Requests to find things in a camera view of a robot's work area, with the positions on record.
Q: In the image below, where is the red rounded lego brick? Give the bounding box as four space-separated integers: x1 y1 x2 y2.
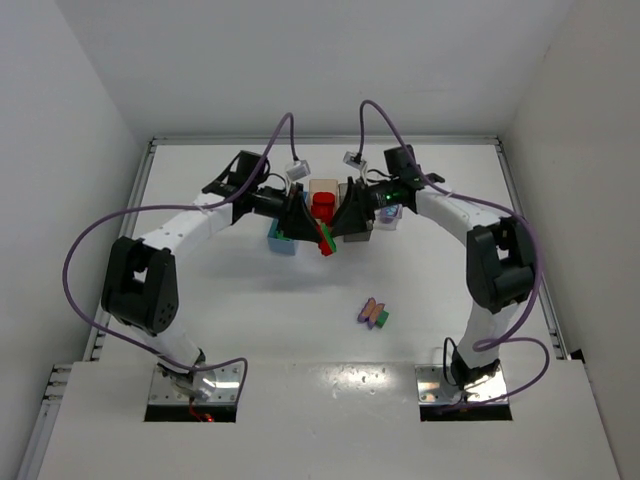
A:
311 205 334 224

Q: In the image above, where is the purple butterfly lego brick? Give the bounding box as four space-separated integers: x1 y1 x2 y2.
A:
357 297 389 329

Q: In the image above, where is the green number lego brick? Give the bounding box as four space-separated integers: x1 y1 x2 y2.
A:
373 310 389 328

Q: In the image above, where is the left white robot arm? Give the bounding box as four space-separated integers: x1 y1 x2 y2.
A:
101 150 325 396

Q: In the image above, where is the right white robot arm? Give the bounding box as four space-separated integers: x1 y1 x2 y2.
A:
331 146 537 388

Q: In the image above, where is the grey translucent bin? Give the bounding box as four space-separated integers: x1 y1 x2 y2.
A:
338 183 372 243

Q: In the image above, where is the blue rectangular bin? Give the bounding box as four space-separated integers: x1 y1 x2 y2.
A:
267 219 298 256

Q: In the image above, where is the clear transparent bin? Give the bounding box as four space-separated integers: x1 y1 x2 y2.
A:
374 204 403 231

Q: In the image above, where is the tan translucent bin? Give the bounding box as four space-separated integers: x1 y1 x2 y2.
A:
308 179 339 224

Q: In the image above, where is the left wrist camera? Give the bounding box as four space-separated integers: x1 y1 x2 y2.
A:
285 160 311 182

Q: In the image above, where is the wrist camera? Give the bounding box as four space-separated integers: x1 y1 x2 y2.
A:
285 160 311 182
343 151 367 173

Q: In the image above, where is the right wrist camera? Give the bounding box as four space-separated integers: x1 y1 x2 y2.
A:
343 151 367 173

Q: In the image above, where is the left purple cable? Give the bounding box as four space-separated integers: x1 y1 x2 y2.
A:
62 112 296 381

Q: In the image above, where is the purple cable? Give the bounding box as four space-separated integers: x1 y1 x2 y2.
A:
62 112 296 381
358 99 554 414

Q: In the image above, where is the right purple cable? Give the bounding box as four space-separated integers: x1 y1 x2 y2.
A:
358 99 554 414

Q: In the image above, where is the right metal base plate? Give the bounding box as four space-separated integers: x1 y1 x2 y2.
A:
415 364 509 407

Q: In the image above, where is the metal base plate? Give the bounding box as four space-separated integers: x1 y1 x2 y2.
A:
415 364 509 407
148 365 243 406

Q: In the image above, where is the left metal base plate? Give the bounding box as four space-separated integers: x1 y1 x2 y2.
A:
148 365 243 406

